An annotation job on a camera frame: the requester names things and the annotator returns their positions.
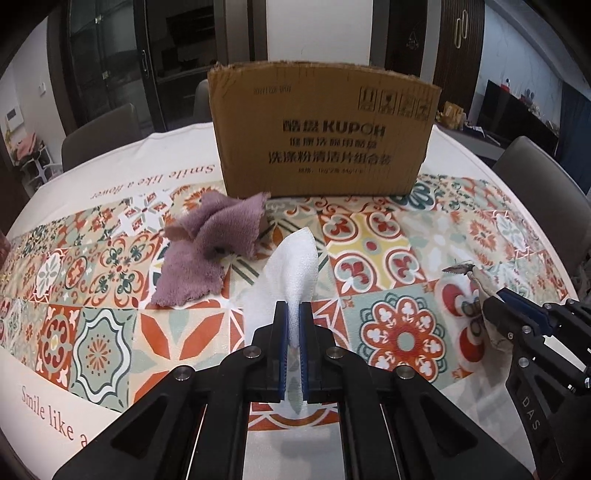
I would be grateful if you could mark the grey beige cloth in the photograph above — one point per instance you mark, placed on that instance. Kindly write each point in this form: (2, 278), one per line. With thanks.
(480, 295)

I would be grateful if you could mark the brown cardboard box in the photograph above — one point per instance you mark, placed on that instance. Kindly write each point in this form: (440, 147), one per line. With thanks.
(323, 152)

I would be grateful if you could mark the printed tile pattern tablecloth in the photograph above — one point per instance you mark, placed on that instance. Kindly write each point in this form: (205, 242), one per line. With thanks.
(397, 258)

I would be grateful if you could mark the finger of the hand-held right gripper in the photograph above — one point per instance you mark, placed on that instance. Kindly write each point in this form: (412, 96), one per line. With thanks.
(526, 307)
(501, 318)

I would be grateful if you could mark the white shoe shelf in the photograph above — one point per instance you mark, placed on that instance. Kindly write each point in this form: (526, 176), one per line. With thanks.
(37, 168)

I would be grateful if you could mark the pink soft item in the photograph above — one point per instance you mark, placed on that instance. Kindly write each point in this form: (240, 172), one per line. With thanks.
(25, 146)

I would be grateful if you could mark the dark wooden door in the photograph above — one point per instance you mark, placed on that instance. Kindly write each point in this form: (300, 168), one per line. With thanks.
(411, 37)

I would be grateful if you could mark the yellow boxes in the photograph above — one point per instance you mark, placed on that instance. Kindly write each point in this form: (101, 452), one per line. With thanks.
(452, 115)

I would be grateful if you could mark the dark glass sliding door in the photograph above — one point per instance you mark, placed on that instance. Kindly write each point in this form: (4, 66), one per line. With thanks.
(138, 60)

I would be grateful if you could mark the grey dining chair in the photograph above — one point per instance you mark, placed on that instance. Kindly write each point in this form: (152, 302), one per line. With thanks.
(540, 184)
(101, 138)
(203, 101)

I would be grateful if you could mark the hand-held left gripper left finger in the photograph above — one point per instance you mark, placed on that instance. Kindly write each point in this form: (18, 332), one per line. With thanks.
(282, 350)

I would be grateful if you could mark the blue curtain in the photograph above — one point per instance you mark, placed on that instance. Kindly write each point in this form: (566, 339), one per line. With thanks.
(577, 134)

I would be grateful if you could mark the white intercom panel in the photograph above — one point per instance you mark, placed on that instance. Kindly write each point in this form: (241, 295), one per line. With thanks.
(14, 116)

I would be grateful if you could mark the purple fleece towel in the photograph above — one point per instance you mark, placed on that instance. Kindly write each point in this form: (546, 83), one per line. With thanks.
(207, 240)

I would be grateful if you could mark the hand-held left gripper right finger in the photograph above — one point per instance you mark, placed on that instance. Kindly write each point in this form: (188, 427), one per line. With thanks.
(303, 350)

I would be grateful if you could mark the black television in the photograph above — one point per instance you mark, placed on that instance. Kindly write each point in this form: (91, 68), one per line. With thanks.
(517, 115)

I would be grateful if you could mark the white cloth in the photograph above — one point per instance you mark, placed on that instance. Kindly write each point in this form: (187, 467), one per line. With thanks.
(295, 263)

